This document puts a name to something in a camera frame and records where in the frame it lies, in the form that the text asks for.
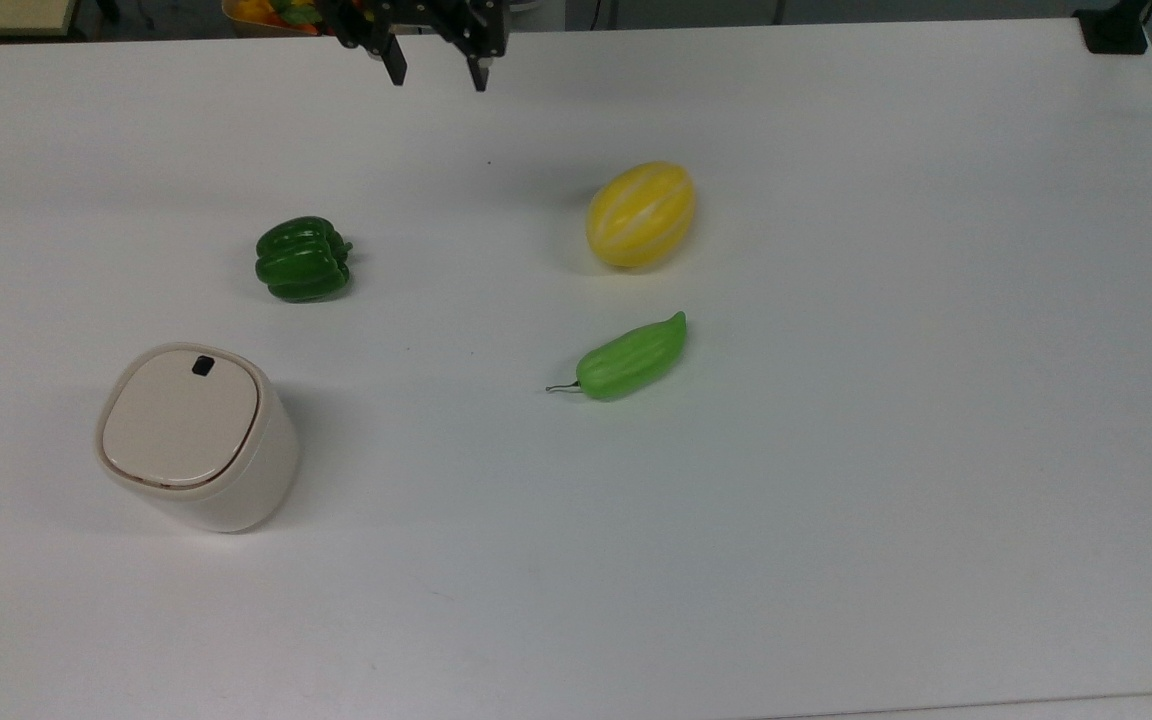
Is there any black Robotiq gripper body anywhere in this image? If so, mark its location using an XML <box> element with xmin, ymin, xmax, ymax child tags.
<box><xmin>366</xmin><ymin>0</ymin><xmax>473</xmax><ymax>32</ymax></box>

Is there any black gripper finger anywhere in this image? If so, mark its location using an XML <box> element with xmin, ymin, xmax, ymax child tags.
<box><xmin>323</xmin><ymin>0</ymin><xmax>408</xmax><ymax>87</ymax></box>
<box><xmin>441</xmin><ymin>0</ymin><xmax>510</xmax><ymax>93</ymax></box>

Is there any cream garbage bin with lid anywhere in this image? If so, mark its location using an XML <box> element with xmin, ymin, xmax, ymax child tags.
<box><xmin>95</xmin><ymin>342</ymin><xmax>301</xmax><ymax>533</ymax></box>

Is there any basket of toy fruit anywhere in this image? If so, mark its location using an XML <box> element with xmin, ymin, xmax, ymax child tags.
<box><xmin>221</xmin><ymin>0</ymin><xmax>327</xmax><ymax>38</ymax></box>

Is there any yellow toy melon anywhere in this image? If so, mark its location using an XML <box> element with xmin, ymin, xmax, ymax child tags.
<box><xmin>586</xmin><ymin>161</ymin><xmax>697</xmax><ymax>269</ymax></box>

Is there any dark green toy bell pepper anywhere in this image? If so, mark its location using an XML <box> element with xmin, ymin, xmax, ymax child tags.
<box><xmin>255</xmin><ymin>216</ymin><xmax>354</xmax><ymax>303</ymax></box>

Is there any light green toy chili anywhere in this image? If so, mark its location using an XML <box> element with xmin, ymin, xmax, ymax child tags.
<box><xmin>546</xmin><ymin>311</ymin><xmax>688</xmax><ymax>402</ymax></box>

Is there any black clamp mount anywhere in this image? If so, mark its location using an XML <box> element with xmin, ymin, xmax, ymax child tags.
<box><xmin>1074</xmin><ymin>0</ymin><xmax>1152</xmax><ymax>56</ymax></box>

